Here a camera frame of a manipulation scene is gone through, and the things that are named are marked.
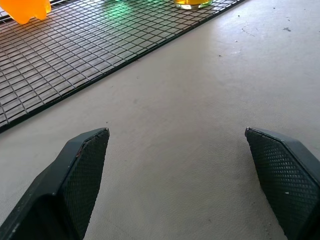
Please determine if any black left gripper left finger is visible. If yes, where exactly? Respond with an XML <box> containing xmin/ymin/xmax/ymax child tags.
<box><xmin>0</xmin><ymin>127</ymin><xmax>110</xmax><ymax>240</ymax></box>

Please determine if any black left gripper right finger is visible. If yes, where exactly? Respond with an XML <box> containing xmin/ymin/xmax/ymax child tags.
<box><xmin>244</xmin><ymin>127</ymin><xmax>320</xmax><ymax>240</ymax></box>

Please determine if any translucent orange plastic object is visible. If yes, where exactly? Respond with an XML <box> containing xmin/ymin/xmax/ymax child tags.
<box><xmin>0</xmin><ymin>0</ymin><xmax>52</xmax><ymax>25</ymax></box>

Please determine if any glass with yellow liquid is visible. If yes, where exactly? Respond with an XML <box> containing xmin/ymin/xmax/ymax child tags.
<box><xmin>173</xmin><ymin>0</ymin><xmax>214</xmax><ymax>10</ymax></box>

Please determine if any black wire grid rack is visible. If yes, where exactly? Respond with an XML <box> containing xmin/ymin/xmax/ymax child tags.
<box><xmin>0</xmin><ymin>0</ymin><xmax>247</xmax><ymax>134</ymax></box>

